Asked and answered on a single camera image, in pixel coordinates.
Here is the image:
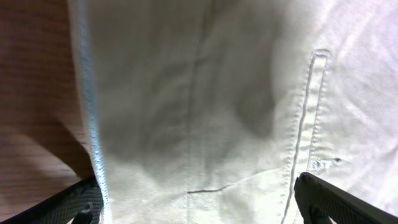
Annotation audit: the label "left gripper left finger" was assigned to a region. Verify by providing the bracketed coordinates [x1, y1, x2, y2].
[1, 177, 103, 224]

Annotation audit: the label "light khaki shorts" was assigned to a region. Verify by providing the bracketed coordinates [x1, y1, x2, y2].
[68, 0, 397, 223]

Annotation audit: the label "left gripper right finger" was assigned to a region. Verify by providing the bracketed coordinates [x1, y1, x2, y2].
[294, 172, 397, 224]

